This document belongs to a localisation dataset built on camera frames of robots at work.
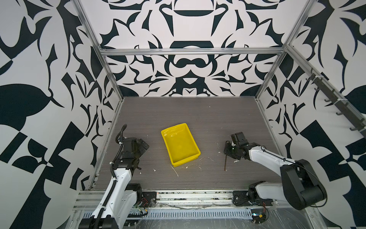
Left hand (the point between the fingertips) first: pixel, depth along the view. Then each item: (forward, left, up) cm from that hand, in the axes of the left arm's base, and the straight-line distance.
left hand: (139, 144), depth 84 cm
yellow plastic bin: (+3, -24, -8) cm, 25 cm away
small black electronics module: (-35, -61, -10) cm, 71 cm away
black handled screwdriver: (-10, -50, -10) cm, 52 cm away
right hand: (-1, -52, -8) cm, 52 cm away
